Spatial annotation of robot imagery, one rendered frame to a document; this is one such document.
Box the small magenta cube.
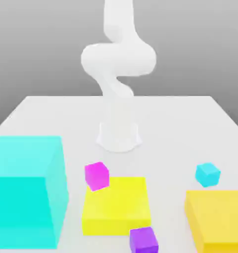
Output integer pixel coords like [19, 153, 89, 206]
[84, 161, 110, 192]

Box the small cyan cube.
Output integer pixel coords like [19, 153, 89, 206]
[194, 162, 222, 188]

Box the small purple cube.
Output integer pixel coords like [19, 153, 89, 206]
[129, 226, 159, 253]

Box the large yellow box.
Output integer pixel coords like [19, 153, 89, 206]
[82, 176, 152, 236]

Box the large cyan box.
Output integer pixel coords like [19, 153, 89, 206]
[0, 135, 70, 250]

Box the large amber box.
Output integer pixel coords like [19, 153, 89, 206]
[184, 190, 238, 253]

